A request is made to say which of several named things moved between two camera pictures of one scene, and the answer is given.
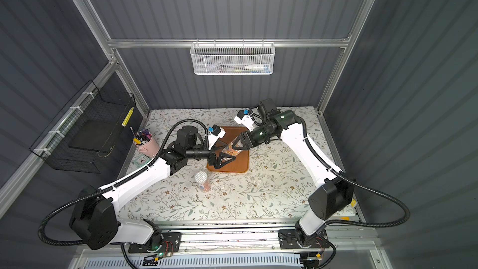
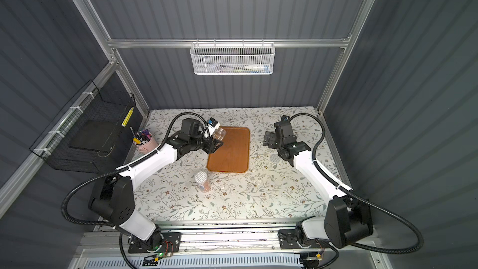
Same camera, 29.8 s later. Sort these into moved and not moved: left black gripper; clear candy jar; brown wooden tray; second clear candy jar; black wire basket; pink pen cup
Moved: clear candy jar; left black gripper
Not moved: pink pen cup; second clear candy jar; black wire basket; brown wooden tray
